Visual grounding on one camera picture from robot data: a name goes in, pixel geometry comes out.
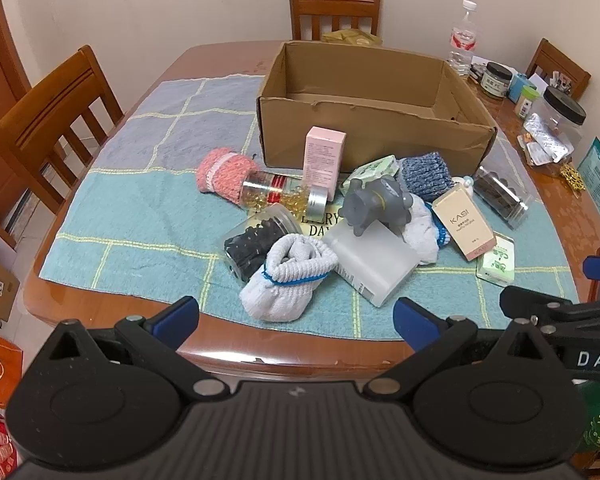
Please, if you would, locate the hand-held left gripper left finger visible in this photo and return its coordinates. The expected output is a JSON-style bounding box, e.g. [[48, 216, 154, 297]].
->
[[47, 296, 226, 401]]

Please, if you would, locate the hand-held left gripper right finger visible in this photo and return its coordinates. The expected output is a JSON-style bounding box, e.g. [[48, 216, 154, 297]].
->
[[365, 296, 556, 401]]

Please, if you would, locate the white sock with blue band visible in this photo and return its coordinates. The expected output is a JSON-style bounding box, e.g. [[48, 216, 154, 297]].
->
[[240, 235, 340, 323], [402, 195, 453, 265]]

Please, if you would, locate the beige carton box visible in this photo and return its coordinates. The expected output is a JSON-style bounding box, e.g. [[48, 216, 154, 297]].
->
[[431, 182, 497, 262]]

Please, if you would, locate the clear jar of brown cookies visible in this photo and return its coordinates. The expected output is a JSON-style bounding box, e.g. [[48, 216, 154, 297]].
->
[[472, 165, 533, 231]]

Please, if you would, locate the grey rubber animal toy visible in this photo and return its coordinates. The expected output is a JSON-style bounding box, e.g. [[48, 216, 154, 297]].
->
[[340, 176, 415, 237]]

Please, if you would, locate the pink knit sock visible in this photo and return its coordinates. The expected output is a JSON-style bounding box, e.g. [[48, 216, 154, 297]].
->
[[196, 147, 260, 206]]

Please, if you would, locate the blue knit sock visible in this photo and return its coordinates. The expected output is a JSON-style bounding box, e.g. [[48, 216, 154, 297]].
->
[[399, 151, 455, 201]]

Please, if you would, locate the clear jar of yellow capsules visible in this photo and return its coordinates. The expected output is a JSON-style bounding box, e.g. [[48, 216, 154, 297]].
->
[[241, 170, 335, 213]]

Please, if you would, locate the pink carton box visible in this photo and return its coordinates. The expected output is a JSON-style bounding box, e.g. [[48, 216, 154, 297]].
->
[[301, 127, 347, 202]]

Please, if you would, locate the brown cardboard box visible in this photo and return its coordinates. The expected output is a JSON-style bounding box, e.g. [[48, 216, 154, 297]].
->
[[256, 40, 498, 176]]

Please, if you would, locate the green and white tissue packet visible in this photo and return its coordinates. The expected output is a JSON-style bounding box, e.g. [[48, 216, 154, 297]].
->
[[476, 232, 517, 282]]

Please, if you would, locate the gold metal spinner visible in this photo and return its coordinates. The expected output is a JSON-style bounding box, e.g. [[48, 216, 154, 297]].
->
[[560, 162, 588, 193]]

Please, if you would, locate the clear jar of black pieces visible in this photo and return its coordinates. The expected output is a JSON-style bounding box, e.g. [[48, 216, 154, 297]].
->
[[223, 203, 305, 288]]

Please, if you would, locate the blue and teal checked mat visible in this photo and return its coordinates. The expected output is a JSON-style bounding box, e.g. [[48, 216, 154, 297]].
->
[[39, 74, 581, 343]]

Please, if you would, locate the white blister pack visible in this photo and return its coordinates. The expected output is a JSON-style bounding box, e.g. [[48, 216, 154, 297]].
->
[[522, 140, 556, 167]]

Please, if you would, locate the silver blister pack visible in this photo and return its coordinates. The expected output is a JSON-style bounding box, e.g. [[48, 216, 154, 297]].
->
[[524, 112, 573, 161]]

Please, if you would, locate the large clear jar black lid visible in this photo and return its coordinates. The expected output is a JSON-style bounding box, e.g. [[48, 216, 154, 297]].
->
[[532, 86, 587, 161]]

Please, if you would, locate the green tissue pack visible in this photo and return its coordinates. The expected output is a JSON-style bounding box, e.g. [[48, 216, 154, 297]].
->
[[340, 155, 401, 196]]

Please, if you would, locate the orange shopping bag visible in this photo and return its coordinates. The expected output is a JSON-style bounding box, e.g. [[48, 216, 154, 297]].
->
[[0, 327, 23, 408]]

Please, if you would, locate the small bottle with green lid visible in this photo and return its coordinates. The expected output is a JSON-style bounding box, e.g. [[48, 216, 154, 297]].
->
[[515, 85, 538, 118]]

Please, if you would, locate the pen holder with pens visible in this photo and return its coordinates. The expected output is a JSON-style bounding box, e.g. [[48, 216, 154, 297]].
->
[[550, 72, 573, 98]]

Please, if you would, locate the light blue plastic item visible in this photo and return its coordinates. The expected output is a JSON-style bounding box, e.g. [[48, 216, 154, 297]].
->
[[509, 72, 543, 103]]

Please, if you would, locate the wooden chair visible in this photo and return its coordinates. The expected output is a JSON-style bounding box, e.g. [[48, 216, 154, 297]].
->
[[0, 45, 126, 248], [287, 0, 383, 43], [525, 38, 592, 101]]

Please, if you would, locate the glass jar with dark lid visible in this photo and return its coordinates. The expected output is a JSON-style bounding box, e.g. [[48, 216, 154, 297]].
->
[[480, 61, 513, 100]]

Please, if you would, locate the clear water bottle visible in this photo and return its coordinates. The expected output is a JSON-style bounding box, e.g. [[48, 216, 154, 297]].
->
[[447, 0, 478, 78]]

